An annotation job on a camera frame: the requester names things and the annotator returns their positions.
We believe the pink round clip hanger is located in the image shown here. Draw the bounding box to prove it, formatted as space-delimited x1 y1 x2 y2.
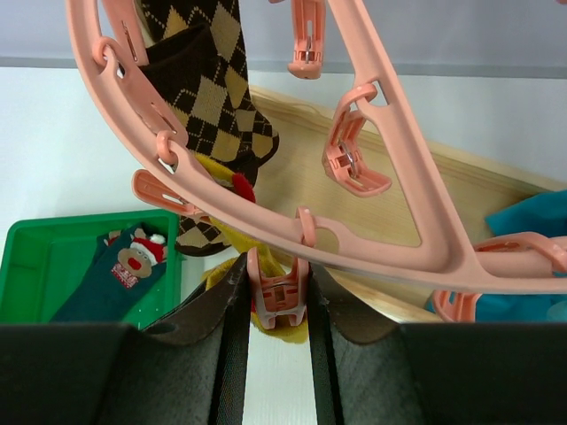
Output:
64 0 567 331

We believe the teal cloth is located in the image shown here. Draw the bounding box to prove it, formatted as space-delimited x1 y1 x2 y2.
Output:
426 190 566 322

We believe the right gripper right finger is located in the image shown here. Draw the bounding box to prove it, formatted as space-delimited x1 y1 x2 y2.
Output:
307 266 566 424

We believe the wooden clothes rack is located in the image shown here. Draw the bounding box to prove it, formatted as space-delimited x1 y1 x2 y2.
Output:
132 0 567 324

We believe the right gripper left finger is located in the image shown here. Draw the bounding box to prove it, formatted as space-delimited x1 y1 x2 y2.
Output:
1 257 251 424

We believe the teal reindeer sock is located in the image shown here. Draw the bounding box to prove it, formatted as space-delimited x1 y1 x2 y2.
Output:
50 222 168 323

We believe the green plastic tray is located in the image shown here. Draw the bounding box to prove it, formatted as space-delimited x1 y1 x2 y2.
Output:
1 209 181 329

